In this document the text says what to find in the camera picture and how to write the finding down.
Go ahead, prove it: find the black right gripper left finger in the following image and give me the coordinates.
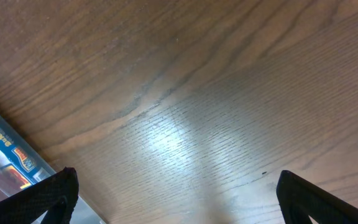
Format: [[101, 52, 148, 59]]
[[0, 167, 79, 224]]

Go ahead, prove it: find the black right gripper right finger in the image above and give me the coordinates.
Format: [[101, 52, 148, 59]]
[[276, 170, 358, 224]]

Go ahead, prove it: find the blue Kool Fever box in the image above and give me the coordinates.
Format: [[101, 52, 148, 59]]
[[0, 128, 51, 190]]

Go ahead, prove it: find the clear plastic container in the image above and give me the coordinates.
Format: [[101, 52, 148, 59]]
[[0, 116, 103, 224]]

